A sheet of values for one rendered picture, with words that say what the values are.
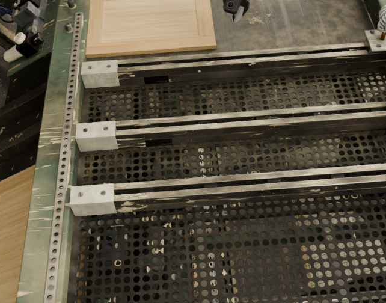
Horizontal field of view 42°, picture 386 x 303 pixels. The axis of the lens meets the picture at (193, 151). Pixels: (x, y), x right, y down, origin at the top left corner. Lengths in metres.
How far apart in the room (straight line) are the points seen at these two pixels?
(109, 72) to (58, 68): 0.20
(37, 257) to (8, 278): 0.46
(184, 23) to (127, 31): 0.23
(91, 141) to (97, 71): 0.29
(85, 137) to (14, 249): 0.55
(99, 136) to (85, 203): 0.24
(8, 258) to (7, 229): 0.13
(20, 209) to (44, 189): 0.47
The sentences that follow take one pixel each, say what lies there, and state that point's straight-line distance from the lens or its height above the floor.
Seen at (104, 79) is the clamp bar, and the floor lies 0.97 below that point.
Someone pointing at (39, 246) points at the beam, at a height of 0.84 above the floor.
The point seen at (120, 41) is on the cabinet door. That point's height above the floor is 1.00.
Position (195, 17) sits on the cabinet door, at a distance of 2.02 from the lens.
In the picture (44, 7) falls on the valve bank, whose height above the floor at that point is 0.74.
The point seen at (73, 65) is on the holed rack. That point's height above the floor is 0.88.
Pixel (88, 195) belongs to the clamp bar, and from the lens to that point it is 1.46.
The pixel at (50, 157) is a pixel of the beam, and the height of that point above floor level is 0.84.
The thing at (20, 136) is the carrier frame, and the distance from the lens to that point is 2.17.
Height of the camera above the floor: 1.83
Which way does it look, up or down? 23 degrees down
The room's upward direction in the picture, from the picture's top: 67 degrees clockwise
